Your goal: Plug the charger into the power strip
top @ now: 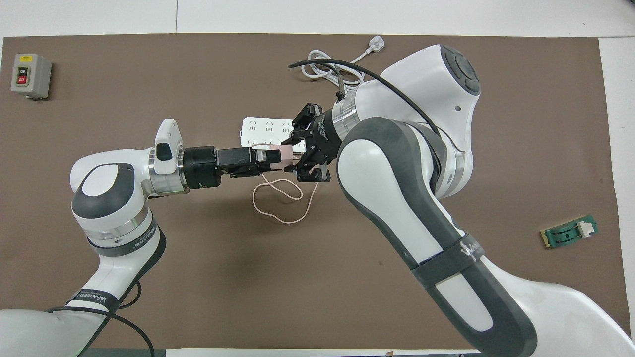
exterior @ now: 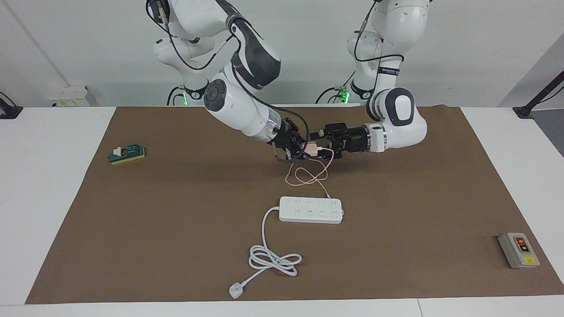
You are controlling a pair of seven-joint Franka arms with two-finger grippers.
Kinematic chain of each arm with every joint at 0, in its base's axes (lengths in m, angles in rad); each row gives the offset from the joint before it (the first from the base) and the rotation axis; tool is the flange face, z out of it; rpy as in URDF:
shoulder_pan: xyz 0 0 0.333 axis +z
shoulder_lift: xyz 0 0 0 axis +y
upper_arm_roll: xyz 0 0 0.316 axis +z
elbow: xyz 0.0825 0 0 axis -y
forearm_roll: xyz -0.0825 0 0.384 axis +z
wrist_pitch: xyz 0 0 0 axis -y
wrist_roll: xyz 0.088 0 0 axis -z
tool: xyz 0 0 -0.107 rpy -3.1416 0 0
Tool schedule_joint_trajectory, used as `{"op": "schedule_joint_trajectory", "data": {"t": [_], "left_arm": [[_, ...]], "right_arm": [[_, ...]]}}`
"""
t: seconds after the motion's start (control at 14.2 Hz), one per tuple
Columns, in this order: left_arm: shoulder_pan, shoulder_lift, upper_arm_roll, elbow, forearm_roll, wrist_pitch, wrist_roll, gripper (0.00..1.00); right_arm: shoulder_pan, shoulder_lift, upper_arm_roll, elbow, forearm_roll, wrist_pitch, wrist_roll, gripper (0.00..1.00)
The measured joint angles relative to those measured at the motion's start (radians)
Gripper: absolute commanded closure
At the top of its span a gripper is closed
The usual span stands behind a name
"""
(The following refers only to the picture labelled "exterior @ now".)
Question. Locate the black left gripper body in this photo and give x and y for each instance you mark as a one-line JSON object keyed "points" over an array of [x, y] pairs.
{"points": [[352, 138]]}

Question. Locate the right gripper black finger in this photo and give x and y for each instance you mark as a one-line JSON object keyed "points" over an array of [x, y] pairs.
{"points": [[288, 154], [301, 138]]}

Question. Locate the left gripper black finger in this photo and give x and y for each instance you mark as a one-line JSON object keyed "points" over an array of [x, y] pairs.
{"points": [[318, 135], [326, 154]]}

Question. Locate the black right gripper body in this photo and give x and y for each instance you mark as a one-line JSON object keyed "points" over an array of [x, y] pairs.
{"points": [[285, 134]]}

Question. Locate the pink charger adapter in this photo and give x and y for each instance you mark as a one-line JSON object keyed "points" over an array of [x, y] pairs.
{"points": [[311, 149]]}

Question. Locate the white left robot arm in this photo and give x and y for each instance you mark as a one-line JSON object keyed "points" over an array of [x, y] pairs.
{"points": [[396, 110]]}

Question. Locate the white power strip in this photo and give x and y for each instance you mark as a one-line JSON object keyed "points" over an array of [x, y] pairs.
{"points": [[310, 210]]}

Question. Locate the brown table mat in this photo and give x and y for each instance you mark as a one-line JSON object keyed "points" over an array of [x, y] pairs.
{"points": [[176, 242]]}

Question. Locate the black stand pole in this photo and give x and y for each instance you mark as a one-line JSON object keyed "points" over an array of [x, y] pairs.
{"points": [[524, 111]]}

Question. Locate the white box with yellow labels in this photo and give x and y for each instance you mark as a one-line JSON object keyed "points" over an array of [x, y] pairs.
{"points": [[68, 97]]}

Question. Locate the black clamp device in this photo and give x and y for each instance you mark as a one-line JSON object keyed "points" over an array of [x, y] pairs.
{"points": [[9, 112]]}

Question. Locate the green knife switch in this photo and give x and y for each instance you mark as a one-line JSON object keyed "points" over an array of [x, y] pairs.
{"points": [[128, 155]]}

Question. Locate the grey on-off switch box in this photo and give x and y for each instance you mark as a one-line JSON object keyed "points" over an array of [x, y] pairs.
{"points": [[519, 251]]}

